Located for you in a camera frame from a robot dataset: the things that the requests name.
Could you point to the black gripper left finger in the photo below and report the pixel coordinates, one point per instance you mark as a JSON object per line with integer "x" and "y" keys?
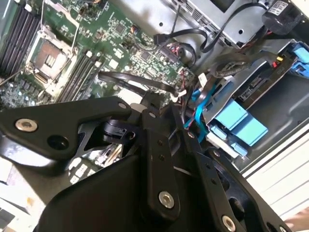
{"x": 60, "y": 116}

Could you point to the person's hand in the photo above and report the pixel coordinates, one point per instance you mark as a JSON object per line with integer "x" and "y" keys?
{"x": 299, "y": 220}

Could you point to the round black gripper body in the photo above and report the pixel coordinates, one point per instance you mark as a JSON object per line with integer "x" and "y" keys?
{"x": 108, "y": 200}

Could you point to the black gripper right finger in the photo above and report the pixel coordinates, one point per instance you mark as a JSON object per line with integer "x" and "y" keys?
{"x": 204, "y": 157}

